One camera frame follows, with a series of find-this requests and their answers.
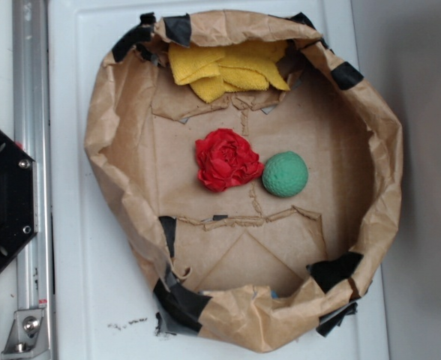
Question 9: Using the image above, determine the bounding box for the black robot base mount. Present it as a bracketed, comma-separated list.
[0, 130, 37, 274]

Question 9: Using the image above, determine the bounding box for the brown paper bag tray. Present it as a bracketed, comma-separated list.
[84, 10, 403, 353]

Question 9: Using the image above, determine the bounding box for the red crumpled paper flower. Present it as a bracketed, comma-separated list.
[195, 128, 264, 192]

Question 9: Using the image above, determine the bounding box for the yellow cloth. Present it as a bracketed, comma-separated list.
[168, 40, 290, 104]

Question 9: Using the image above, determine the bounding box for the white plastic board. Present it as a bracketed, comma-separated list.
[47, 0, 391, 360]

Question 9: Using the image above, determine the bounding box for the aluminium extrusion rail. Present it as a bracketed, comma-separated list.
[12, 1, 58, 359]

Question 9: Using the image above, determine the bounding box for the metal corner bracket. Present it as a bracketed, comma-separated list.
[1, 309, 51, 359]

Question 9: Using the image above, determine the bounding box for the green dimpled foam ball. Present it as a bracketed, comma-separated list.
[262, 151, 308, 198]

